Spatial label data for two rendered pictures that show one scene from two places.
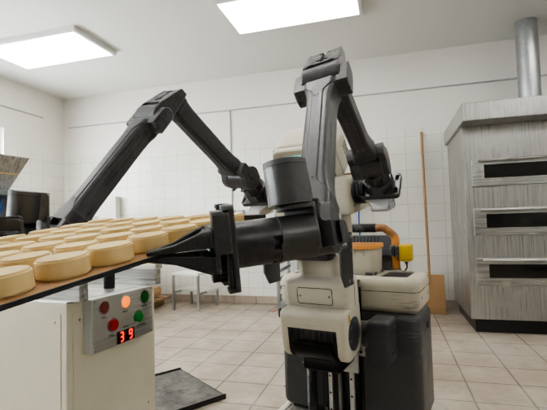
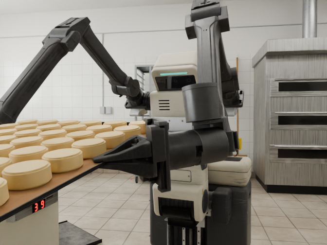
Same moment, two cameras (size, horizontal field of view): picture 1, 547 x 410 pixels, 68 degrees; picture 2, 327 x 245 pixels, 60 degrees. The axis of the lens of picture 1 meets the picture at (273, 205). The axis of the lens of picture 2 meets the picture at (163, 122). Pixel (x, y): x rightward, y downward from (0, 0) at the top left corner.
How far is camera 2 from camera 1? 0.13 m
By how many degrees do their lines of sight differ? 8
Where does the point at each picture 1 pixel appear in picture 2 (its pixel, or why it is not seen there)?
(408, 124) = (228, 51)
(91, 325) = not seen: hidden behind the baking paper
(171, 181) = (57, 83)
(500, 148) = (289, 71)
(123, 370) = (36, 231)
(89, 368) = (10, 232)
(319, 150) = (212, 75)
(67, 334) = not seen: outside the picture
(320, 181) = not seen: hidden behind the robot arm
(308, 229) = (221, 141)
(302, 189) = (216, 109)
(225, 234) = (161, 145)
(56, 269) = (26, 180)
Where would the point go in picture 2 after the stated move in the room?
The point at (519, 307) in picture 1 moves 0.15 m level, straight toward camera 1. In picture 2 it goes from (295, 177) to (295, 179)
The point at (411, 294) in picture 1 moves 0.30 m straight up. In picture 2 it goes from (242, 173) to (243, 112)
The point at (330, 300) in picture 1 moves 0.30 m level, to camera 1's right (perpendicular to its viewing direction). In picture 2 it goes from (189, 178) to (254, 176)
